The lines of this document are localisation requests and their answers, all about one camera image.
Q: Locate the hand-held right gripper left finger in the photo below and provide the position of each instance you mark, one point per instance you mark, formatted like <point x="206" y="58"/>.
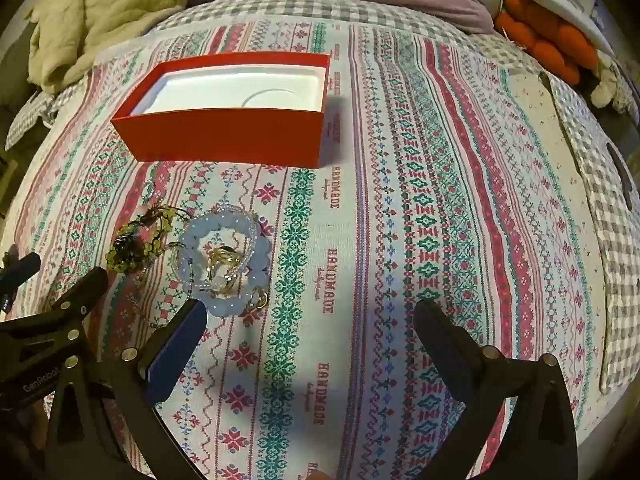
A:
<point x="172" y="355"/>

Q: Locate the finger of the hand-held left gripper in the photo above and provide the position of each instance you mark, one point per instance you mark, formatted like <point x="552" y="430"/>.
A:
<point x="20" y="270"/>
<point x="55" y="320"/>

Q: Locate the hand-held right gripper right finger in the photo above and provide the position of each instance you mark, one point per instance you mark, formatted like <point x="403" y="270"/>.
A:
<point x="442" y="345"/>

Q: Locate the gold hoop earring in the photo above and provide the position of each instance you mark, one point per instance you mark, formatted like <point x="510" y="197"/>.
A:
<point x="261" y="301"/>

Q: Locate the gold rings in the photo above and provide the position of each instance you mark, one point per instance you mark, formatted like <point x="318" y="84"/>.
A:
<point x="220" y="255"/>

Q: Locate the red cardboard box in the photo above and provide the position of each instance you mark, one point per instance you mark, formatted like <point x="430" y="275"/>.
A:
<point x="225" y="140"/>

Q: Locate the patterned woven blanket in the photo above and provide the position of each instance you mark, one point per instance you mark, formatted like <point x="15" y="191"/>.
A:
<point x="400" y="210"/>

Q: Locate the olive green blanket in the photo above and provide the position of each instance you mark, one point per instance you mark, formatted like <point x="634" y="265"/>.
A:
<point x="100" y="10"/>

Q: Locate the white plush toy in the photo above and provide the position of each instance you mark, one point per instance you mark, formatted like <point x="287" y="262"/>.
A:
<point x="607" y="90"/>

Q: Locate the orange plush toy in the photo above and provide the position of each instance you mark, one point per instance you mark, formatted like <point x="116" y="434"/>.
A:
<point x="545" y="35"/>

